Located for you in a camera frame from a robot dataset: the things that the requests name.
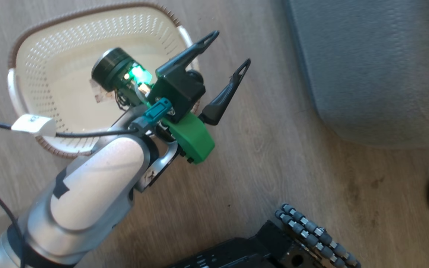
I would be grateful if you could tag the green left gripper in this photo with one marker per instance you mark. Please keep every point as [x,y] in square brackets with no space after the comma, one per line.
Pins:
[194,137]

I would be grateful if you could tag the black grey roller wheel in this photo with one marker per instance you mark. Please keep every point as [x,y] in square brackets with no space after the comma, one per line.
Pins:
[311,234]

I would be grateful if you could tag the grey fabric sofa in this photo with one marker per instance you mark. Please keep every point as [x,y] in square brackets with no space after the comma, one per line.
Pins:
[367,67]

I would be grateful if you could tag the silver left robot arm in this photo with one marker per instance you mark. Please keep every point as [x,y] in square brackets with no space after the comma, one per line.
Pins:
[88,186]

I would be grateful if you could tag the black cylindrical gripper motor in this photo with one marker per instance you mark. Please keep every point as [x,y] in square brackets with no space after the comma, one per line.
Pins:
[110,69]

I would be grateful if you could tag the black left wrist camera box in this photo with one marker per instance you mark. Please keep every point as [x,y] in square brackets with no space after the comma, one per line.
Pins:
[181,95]

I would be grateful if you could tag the cream plastic laundry basket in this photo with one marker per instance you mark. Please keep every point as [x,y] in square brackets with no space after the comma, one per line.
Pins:
[50,74]

